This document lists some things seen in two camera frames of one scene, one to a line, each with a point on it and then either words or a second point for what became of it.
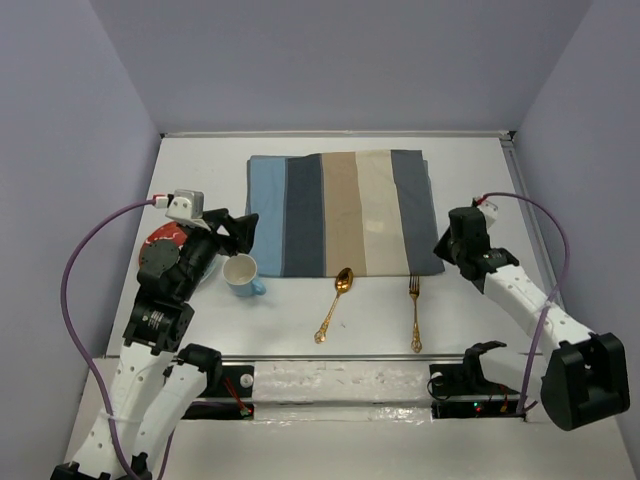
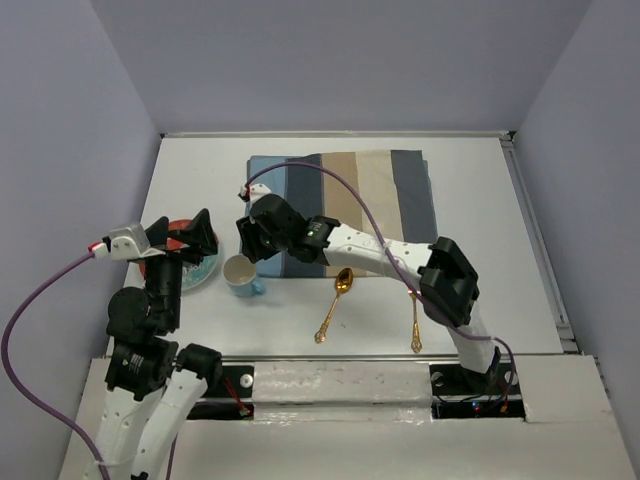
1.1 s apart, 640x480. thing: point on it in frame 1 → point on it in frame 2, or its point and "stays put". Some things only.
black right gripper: x=441 y=249 → x=252 y=245
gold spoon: x=343 y=281 stays put
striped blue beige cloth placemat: x=342 y=214 stays put
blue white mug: x=238 y=272 stays put
